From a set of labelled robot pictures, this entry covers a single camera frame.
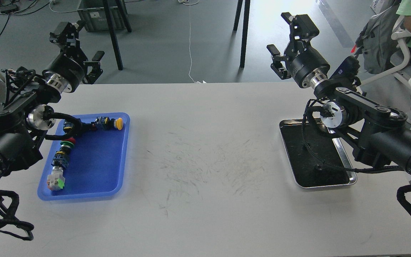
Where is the white cable on floor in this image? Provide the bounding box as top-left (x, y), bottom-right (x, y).
top-left (177, 0), bottom-right (207, 84)

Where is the black switch block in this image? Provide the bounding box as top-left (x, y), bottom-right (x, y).
top-left (62, 119), bottom-right (84, 137)

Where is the grey plastic crate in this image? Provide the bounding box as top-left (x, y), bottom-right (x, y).
top-left (77, 0), bottom-right (126, 31)

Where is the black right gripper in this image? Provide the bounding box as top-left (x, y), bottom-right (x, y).
top-left (267, 12), bottom-right (330, 88)

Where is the silver metal tray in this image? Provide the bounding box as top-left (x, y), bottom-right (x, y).
top-left (279, 119), bottom-right (357, 190)

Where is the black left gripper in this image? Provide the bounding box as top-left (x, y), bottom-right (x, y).
top-left (43, 21), bottom-right (105, 94)

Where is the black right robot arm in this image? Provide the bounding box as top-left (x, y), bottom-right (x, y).
top-left (267, 12), bottom-right (411, 216)

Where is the yellow push button switch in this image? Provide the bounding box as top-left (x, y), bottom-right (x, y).
top-left (91, 116), bottom-right (124, 131)

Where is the grey backpack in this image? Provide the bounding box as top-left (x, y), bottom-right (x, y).
top-left (355, 1), bottom-right (405, 75)

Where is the red green button switch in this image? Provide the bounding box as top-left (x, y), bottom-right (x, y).
top-left (51, 137), bottom-right (76, 169)

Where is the black stand leg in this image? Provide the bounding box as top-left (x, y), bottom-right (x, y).
top-left (102, 0), bottom-right (132, 71)

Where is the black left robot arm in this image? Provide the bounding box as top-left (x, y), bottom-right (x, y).
top-left (0, 20), bottom-right (104, 241)

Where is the black table leg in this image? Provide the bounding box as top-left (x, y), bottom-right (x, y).
top-left (233, 0), bottom-right (251, 69)

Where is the blue plastic tray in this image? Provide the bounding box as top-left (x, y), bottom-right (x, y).
top-left (37, 112), bottom-right (130, 201)

